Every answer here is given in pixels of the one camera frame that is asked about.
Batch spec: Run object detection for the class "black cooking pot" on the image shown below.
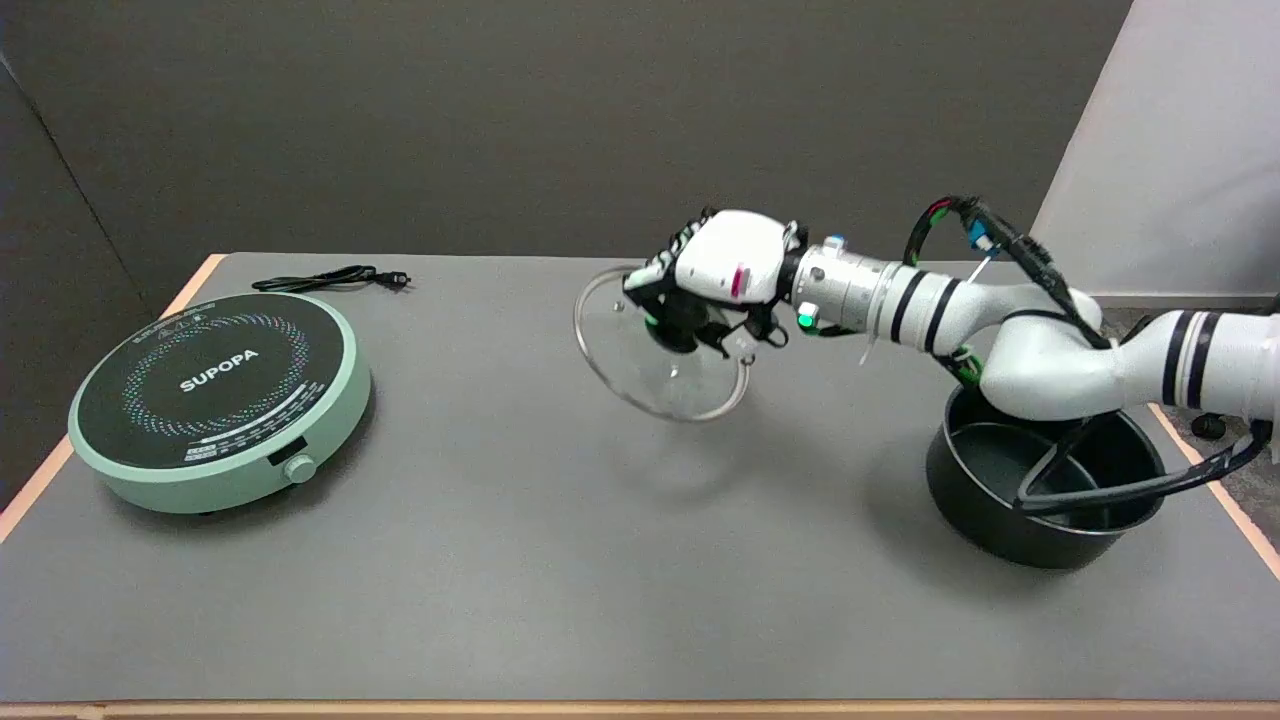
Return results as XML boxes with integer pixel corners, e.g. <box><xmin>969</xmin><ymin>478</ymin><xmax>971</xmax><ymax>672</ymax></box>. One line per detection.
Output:
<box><xmin>925</xmin><ymin>383</ymin><xmax>1169</xmax><ymax>571</ymax></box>

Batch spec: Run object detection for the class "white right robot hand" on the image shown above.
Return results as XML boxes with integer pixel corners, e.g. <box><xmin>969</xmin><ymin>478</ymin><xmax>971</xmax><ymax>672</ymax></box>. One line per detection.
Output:
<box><xmin>622</xmin><ymin>208</ymin><xmax>807</xmax><ymax>355</ymax></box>

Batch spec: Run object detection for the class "green induction cooker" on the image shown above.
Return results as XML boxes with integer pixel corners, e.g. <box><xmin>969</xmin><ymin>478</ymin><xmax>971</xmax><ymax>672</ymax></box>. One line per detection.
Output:
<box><xmin>67</xmin><ymin>292</ymin><xmax>373</xmax><ymax>516</ymax></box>

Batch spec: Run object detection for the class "glass pot lid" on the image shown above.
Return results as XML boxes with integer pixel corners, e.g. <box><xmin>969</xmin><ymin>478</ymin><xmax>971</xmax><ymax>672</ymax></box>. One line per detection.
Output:
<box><xmin>573</xmin><ymin>265</ymin><xmax>757</xmax><ymax>422</ymax></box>

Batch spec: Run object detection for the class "black power cord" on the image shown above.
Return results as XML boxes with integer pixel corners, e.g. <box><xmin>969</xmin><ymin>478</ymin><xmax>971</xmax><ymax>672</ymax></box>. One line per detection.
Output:
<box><xmin>251</xmin><ymin>265</ymin><xmax>412</xmax><ymax>294</ymax></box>

